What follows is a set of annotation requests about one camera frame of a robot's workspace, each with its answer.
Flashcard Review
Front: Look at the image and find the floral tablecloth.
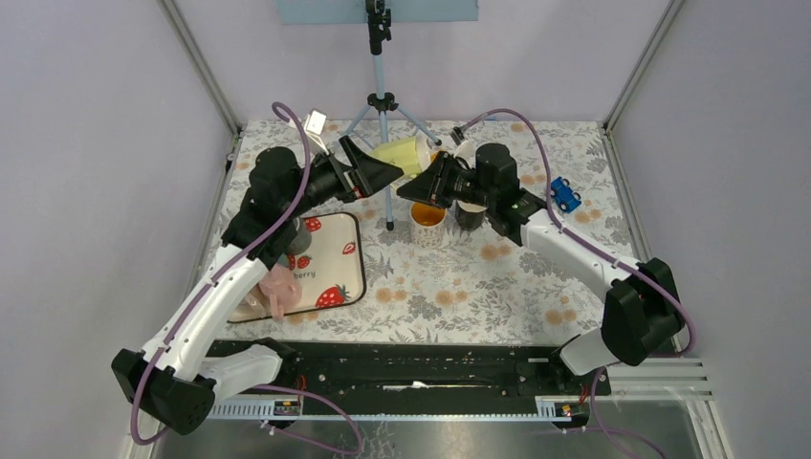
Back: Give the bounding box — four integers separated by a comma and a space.
221, 120, 633, 345

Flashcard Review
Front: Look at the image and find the black mug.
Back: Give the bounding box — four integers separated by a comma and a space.
454, 201, 487, 231

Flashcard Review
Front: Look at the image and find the blue camera tripod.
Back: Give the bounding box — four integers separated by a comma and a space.
343, 13, 442, 231

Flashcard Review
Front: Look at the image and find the blue toy car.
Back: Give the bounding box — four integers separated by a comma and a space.
550, 177, 581, 213

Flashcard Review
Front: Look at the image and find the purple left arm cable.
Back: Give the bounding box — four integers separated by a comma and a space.
129, 101, 315, 447

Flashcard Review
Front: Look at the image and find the grey mug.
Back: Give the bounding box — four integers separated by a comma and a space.
287, 217, 312, 255

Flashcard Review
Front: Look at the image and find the strawberry print tray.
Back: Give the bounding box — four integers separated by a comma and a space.
228, 212, 366, 323

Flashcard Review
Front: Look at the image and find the pink mug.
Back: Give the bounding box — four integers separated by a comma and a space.
258, 264, 301, 320

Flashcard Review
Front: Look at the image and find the yellow mug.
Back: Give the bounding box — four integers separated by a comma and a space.
370, 137, 434, 177

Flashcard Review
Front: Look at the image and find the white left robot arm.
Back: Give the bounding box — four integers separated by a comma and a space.
111, 137, 404, 445

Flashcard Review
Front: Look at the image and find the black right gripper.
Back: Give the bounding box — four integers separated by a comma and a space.
396, 151, 494, 210

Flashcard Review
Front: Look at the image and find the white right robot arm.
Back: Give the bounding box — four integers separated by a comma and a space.
397, 143, 687, 394

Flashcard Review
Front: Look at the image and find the floral mug orange inside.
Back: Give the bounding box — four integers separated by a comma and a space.
409, 203, 447, 249

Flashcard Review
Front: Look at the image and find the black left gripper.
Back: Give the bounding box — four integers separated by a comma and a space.
282, 135, 404, 220

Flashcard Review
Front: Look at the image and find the blue board on wall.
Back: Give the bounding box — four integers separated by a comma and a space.
274, 0, 480, 25

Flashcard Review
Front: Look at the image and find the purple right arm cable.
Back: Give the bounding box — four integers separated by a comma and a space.
462, 108, 698, 459

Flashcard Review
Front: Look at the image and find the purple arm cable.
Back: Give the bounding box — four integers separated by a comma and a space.
462, 108, 698, 459
129, 101, 315, 447

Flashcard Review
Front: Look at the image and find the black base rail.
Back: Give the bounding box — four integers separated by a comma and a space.
208, 339, 613, 417

